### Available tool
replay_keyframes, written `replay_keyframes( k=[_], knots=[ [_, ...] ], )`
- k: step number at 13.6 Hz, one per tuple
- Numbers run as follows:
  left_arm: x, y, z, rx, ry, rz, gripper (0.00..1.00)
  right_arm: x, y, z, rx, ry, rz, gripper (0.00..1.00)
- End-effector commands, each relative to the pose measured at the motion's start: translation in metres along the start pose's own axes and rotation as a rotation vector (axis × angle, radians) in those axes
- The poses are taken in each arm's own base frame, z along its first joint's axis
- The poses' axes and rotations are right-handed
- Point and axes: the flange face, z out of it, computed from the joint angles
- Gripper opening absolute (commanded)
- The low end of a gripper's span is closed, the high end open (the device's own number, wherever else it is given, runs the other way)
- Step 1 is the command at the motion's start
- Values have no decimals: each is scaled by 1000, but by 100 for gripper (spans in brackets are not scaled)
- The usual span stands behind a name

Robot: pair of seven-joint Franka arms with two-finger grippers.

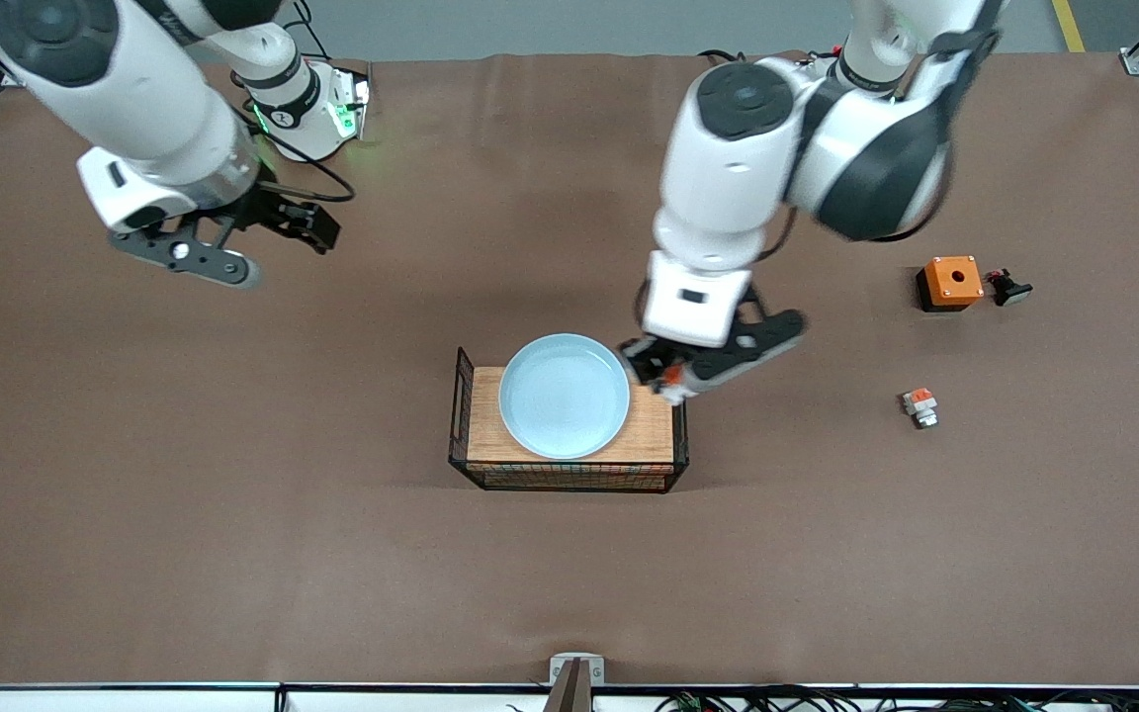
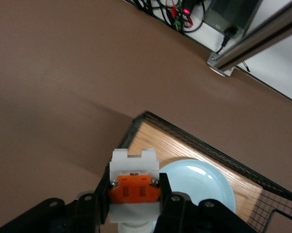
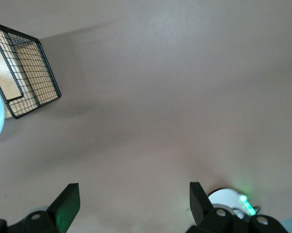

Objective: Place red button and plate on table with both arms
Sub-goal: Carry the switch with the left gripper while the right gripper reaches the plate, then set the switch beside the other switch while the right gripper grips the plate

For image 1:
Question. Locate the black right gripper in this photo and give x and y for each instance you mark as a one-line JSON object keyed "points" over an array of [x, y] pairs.
{"points": [[266, 207]]}

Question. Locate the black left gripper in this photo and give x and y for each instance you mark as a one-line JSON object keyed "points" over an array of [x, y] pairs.
{"points": [[647, 360]]}

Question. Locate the red push button switch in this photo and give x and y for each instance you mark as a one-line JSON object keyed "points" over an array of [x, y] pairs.
{"points": [[676, 381]]}

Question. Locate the light blue round plate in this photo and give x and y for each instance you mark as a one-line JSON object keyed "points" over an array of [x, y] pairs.
{"points": [[565, 396]]}

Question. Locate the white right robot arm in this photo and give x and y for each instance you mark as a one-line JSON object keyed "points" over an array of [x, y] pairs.
{"points": [[134, 89]]}

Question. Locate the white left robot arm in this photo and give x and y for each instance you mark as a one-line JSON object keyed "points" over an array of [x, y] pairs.
{"points": [[728, 168]]}

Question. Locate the black push button head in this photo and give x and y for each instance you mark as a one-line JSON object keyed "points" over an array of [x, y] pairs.
{"points": [[1009, 289]]}

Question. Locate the wooden board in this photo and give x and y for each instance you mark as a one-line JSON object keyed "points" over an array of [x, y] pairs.
{"points": [[485, 420]]}

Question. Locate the brown table cover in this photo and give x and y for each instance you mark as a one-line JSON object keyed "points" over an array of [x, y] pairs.
{"points": [[233, 544]]}

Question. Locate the white orange switch block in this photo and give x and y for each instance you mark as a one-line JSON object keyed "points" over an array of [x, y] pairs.
{"points": [[920, 405]]}

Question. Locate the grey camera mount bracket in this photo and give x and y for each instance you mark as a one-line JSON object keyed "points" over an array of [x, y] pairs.
{"points": [[576, 670]]}

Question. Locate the orange button enclosure box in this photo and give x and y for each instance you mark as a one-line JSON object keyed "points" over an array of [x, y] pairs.
{"points": [[952, 281]]}

